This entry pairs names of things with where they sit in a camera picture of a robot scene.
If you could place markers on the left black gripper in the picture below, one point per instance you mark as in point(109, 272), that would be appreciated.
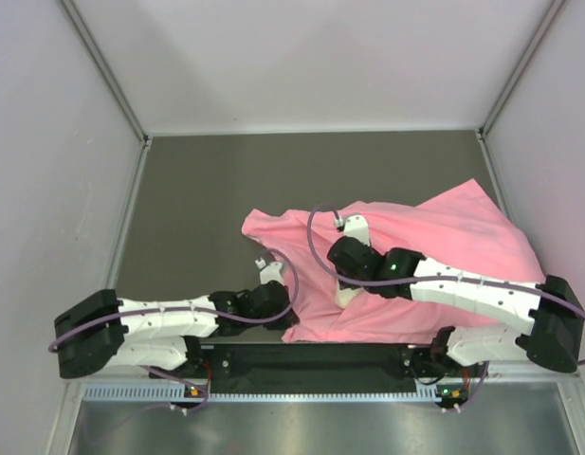
point(283, 322)

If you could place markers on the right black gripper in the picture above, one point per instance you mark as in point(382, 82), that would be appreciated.
point(348, 285)

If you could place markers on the cream white pillow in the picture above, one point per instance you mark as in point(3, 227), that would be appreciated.
point(345, 293)

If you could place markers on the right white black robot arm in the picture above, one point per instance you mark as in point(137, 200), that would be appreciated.
point(540, 322)

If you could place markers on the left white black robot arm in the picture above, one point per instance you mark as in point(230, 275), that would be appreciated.
point(106, 331)

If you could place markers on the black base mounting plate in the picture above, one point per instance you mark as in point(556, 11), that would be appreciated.
point(316, 367)

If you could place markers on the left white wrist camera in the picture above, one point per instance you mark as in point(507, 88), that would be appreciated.
point(270, 271)

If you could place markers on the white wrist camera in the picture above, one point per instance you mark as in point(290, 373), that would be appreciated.
point(354, 226)
point(270, 271)

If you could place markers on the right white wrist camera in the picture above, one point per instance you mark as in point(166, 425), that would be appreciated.
point(354, 226)

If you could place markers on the grey slotted cable duct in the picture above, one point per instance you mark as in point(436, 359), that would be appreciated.
point(156, 392)

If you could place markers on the left aluminium frame post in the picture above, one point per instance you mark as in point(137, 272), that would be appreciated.
point(90, 44)

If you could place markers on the aluminium frame post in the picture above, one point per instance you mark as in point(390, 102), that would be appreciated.
point(529, 52)
point(90, 44)

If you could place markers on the right aluminium frame post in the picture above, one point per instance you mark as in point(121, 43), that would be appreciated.
point(529, 52)

